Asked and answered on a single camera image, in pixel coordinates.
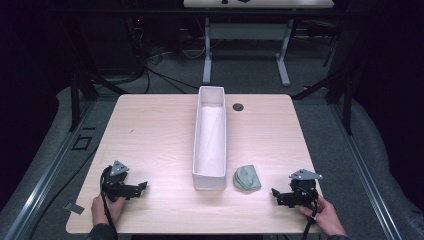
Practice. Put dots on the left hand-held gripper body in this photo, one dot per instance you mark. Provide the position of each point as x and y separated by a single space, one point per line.
116 186

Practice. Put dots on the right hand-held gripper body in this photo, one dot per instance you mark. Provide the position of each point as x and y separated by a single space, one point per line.
301 191

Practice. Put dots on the person's left hand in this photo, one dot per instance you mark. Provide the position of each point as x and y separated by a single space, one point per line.
100 210

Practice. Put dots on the person's right hand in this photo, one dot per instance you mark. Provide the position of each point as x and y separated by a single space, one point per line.
325 216

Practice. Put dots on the grey-green folded cloth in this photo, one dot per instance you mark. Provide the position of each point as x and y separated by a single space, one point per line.
247 178

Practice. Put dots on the grey tape strip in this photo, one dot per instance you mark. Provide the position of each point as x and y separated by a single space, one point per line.
74 208

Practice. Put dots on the long white cardboard box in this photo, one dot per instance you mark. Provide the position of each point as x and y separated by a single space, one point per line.
210 143

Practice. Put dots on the dark round table grommet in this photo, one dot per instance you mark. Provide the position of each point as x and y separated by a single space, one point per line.
238 107

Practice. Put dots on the black metal stand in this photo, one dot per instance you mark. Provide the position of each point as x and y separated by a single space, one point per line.
78 86
343 83

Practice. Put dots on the white desk with metal legs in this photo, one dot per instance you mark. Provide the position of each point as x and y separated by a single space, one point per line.
246 31

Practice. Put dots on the aluminium floor rail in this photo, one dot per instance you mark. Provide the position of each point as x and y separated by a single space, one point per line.
366 173
43 173

